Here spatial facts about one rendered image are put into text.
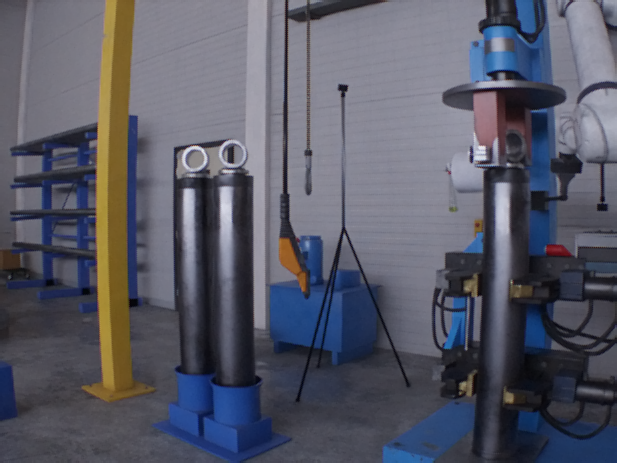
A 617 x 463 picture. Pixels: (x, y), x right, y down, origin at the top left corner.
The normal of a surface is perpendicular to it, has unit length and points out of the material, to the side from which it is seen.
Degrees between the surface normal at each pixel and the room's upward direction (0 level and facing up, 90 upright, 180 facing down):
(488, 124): 90
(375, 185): 90
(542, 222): 90
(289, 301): 90
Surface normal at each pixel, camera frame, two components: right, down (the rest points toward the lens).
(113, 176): 0.77, 0.01
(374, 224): -0.64, 0.02
